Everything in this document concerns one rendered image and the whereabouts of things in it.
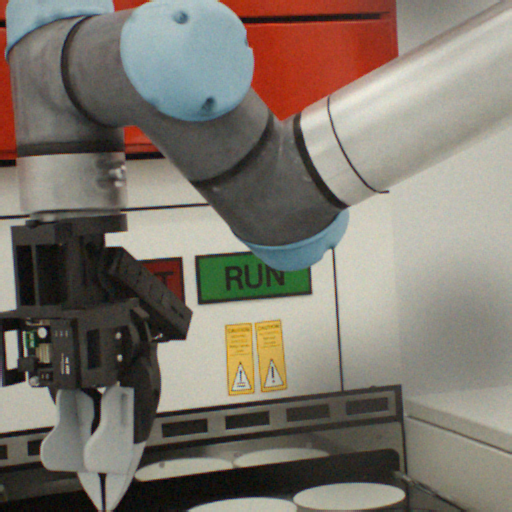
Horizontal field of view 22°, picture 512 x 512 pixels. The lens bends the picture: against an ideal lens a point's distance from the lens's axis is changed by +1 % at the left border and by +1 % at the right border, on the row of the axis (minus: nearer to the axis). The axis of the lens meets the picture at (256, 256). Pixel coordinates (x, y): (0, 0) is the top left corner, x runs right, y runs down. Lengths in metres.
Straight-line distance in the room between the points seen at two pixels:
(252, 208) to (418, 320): 2.11
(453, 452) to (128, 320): 0.43
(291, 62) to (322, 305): 0.24
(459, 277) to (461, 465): 1.80
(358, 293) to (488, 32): 0.53
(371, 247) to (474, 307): 1.73
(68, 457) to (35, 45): 0.29
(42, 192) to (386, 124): 0.24
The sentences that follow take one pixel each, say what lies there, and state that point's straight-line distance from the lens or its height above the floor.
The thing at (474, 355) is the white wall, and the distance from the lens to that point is 3.06.
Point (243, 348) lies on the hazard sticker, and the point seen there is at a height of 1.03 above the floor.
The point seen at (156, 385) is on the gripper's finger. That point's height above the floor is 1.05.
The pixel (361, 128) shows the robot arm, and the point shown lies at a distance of 0.87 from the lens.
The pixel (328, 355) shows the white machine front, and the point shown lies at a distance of 1.32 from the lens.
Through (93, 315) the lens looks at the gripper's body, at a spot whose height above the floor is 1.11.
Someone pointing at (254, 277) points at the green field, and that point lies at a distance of 1.29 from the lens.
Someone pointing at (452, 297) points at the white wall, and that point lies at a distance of 3.03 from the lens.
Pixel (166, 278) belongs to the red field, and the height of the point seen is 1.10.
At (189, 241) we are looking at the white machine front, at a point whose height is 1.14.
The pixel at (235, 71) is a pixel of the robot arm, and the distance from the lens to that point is 0.85.
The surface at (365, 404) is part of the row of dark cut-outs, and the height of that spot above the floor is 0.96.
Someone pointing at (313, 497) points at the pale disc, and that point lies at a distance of 1.24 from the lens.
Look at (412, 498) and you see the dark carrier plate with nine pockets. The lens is 1.22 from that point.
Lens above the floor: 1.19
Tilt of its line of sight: 3 degrees down
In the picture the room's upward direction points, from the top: 4 degrees counter-clockwise
